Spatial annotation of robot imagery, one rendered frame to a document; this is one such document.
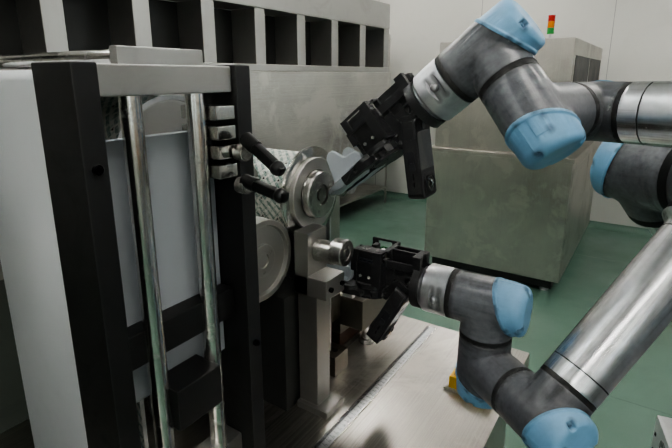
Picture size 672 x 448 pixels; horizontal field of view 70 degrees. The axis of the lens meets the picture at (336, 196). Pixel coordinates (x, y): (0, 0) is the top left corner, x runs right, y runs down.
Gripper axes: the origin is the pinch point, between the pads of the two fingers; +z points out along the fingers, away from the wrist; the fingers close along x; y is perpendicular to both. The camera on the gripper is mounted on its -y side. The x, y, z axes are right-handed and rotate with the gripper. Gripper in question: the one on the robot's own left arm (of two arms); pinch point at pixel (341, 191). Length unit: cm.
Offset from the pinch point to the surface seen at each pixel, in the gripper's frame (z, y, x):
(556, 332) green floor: 74, -102, -215
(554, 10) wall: -8, 93, -448
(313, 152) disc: -0.7, 7.3, 1.5
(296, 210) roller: 3.8, 0.7, 7.1
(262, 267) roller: 9.0, -4.0, 14.0
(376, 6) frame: 4, 53, -77
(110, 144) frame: -12.6, 6.1, 41.0
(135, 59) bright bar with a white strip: -11.3, 15.6, 33.2
